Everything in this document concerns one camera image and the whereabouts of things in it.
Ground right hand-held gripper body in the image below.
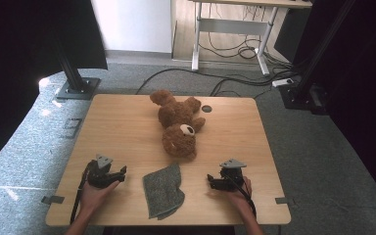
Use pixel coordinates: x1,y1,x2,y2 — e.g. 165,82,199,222
219,159,248,192

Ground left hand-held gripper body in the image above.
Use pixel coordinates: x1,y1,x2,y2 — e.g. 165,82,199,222
84,154,121,190

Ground grey terry cloth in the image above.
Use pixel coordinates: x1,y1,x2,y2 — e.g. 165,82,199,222
142,162,186,220

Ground brown teddy bear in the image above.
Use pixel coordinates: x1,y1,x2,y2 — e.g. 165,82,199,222
149,89,207,161

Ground person's right hand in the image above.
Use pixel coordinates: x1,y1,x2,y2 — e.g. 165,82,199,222
224,175,254,213

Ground person's left hand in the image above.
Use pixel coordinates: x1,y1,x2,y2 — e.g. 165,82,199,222
78,180,121,216

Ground white power strip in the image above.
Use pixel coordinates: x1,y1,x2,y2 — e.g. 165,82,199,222
271,77,295,88

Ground black curtain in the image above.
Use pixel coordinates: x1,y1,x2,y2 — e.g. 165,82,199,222
0,0,109,174
273,0,376,210

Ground slanted black metal stand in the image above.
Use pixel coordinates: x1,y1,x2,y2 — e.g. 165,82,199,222
278,0,356,116

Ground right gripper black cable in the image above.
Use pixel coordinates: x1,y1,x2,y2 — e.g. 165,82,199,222
224,174,258,218

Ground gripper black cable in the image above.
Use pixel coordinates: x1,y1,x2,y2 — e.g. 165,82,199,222
224,174,258,218
70,164,92,224

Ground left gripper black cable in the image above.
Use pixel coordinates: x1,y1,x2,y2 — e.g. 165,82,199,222
70,164,92,224

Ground grey table edge bracket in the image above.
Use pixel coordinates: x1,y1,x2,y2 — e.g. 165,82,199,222
41,195,66,206
274,197,297,206

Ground black stand with base plate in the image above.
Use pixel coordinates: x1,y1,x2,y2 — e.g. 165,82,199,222
53,42,102,101

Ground long black floor cable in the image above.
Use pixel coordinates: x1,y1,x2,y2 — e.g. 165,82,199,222
135,67,277,96

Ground coiled black cables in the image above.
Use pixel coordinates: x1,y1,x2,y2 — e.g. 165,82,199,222
198,32,262,61

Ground white desk frame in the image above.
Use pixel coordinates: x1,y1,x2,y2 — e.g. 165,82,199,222
189,0,313,76

